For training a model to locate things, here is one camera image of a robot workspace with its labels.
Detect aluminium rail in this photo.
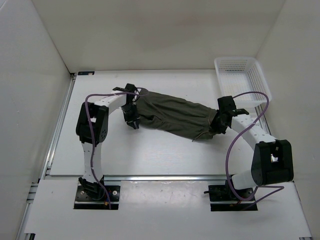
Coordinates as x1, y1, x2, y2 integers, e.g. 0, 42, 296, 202
15, 72, 77, 240
255, 105, 271, 134
104, 174, 227, 183

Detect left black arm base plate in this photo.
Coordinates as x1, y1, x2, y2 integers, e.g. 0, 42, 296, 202
73, 184, 121, 210

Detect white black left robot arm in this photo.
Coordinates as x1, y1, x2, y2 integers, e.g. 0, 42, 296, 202
75, 83, 140, 201

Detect aluminium right side rail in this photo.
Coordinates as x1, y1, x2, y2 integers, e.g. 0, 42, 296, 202
255, 105, 271, 134

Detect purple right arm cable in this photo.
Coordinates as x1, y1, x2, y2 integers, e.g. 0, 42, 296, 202
224, 91, 285, 209

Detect aluminium front rail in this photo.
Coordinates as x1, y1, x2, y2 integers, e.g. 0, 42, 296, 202
104, 174, 227, 183

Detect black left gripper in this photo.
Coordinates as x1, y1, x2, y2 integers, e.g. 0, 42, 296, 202
120, 103, 140, 128

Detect aluminium left side rail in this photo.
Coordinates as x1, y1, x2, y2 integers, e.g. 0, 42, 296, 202
15, 72, 77, 240

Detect white perforated plastic basket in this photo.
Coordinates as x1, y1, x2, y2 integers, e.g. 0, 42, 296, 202
214, 56, 272, 109

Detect olive green shorts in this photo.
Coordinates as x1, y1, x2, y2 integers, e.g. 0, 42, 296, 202
136, 91, 217, 141

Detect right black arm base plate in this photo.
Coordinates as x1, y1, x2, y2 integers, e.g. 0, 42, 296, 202
203, 183, 258, 212

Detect dark corner label sticker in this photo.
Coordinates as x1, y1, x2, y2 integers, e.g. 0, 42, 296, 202
77, 71, 95, 76

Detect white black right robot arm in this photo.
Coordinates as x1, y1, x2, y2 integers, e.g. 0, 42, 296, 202
210, 96, 294, 200

